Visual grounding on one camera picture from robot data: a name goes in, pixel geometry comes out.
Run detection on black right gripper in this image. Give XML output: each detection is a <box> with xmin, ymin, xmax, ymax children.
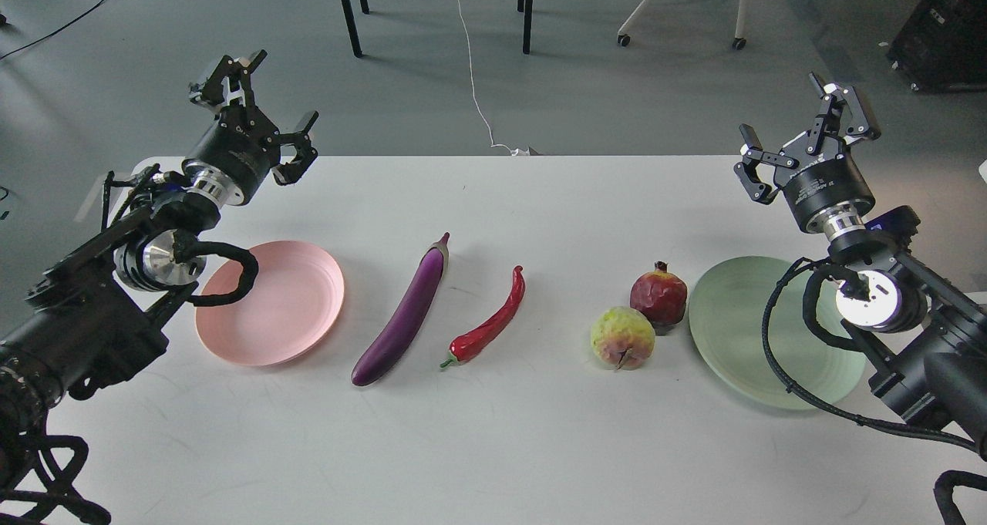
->
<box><xmin>734</xmin><ymin>72</ymin><xmax>881</xmax><ymax>234</ymax></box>

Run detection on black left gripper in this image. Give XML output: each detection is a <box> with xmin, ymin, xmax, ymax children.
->
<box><xmin>183</xmin><ymin>49</ymin><xmax>318</xmax><ymax>206</ymax></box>

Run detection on red pomegranate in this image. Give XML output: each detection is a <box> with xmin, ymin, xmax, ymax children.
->
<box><xmin>628</xmin><ymin>261</ymin><xmax>689</xmax><ymax>326</ymax></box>

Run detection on purple eggplant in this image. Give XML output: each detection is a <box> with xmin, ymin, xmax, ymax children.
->
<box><xmin>350</xmin><ymin>232</ymin><xmax>450</xmax><ymax>387</ymax></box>

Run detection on yellow-green custard apple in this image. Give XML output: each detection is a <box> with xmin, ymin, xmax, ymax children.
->
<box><xmin>589</xmin><ymin>306</ymin><xmax>656</xmax><ymax>369</ymax></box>

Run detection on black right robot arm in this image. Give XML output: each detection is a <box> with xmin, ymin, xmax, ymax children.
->
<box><xmin>734</xmin><ymin>74</ymin><xmax>985</xmax><ymax>458</ymax></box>

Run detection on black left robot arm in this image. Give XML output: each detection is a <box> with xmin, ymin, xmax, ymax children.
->
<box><xmin>1</xmin><ymin>50</ymin><xmax>318</xmax><ymax>524</ymax></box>

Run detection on black equipment case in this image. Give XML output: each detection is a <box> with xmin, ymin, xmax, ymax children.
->
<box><xmin>886</xmin><ymin>0</ymin><xmax>986</xmax><ymax>93</ymax></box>

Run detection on pink plate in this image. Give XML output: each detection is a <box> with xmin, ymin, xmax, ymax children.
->
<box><xmin>195</xmin><ymin>241</ymin><xmax>345</xmax><ymax>367</ymax></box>

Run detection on black table legs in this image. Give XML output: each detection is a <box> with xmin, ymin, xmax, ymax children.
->
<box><xmin>334</xmin><ymin>0</ymin><xmax>535</xmax><ymax>58</ymax></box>

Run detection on light green plate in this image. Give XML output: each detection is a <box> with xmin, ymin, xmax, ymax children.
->
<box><xmin>688</xmin><ymin>257</ymin><xmax>867</xmax><ymax>410</ymax></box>

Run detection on red chili pepper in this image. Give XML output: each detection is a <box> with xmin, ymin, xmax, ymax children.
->
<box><xmin>440</xmin><ymin>265</ymin><xmax>527</xmax><ymax>369</ymax></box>

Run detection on white cable on floor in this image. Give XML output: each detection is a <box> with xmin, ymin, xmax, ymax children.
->
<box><xmin>443</xmin><ymin>0</ymin><xmax>533</xmax><ymax>157</ymax></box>

